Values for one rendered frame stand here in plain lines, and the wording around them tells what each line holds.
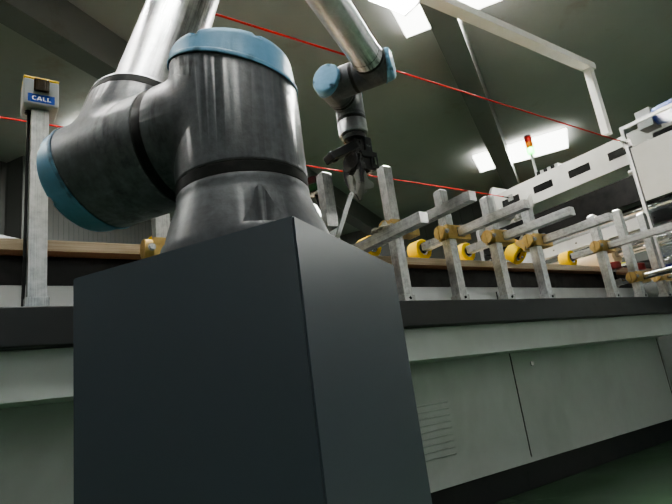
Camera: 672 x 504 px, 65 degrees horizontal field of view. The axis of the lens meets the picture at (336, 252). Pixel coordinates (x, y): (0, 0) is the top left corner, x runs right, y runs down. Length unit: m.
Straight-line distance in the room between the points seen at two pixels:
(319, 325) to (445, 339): 1.34
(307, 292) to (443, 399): 1.60
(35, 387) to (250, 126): 0.80
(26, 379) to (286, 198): 0.80
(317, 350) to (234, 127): 0.26
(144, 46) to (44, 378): 0.69
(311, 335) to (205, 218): 0.18
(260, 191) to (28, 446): 1.00
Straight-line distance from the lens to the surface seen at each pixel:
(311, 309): 0.41
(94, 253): 1.45
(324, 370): 0.42
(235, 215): 0.51
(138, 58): 0.83
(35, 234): 1.26
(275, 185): 0.54
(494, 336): 1.93
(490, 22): 3.45
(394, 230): 1.37
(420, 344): 1.67
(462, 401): 2.06
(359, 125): 1.62
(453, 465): 2.00
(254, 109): 0.58
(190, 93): 0.61
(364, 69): 1.49
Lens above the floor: 0.46
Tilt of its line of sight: 15 degrees up
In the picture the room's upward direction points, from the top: 8 degrees counter-clockwise
